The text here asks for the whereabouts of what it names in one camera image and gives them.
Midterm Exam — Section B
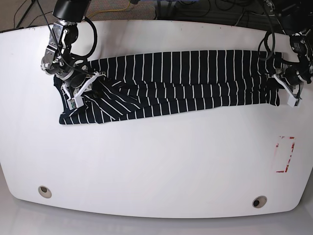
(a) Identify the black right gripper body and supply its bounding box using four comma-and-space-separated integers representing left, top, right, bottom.
69, 73, 91, 93

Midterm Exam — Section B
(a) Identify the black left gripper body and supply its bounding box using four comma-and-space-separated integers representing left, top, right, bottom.
283, 66, 313, 91

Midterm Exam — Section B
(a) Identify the navy white striped t-shirt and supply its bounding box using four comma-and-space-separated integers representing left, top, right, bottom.
59, 50, 283, 125

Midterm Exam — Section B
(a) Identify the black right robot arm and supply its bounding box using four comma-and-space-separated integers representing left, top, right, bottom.
41, 0, 101, 108

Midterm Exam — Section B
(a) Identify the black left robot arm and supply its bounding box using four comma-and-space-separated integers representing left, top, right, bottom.
260, 0, 313, 106

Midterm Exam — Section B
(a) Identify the red tape marking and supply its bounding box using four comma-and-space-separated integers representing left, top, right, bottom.
273, 136, 295, 173

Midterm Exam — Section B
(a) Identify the left table grommet hole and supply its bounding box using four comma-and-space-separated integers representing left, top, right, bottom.
38, 186, 52, 199

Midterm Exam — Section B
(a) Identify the table grommet hole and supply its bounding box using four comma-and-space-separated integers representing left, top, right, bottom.
38, 186, 52, 199
252, 196, 267, 209

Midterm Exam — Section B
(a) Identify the right table grommet hole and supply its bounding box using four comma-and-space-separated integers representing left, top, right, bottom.
252, 196, 267, 209

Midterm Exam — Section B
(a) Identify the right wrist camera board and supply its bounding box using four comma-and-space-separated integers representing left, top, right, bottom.
67, 96, 84, 110

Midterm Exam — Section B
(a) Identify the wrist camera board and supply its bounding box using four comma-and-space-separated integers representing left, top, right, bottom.
67, 96, 84, 110
287, 96, 301, 107

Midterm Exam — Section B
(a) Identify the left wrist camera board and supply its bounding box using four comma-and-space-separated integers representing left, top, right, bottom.
287, 96, 301, 107

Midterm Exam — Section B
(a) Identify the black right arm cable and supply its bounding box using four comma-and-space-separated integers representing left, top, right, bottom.
70, 16, 98, 61

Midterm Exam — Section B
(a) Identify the yellow cable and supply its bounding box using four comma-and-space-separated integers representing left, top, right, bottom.
85, 0, 132, 20

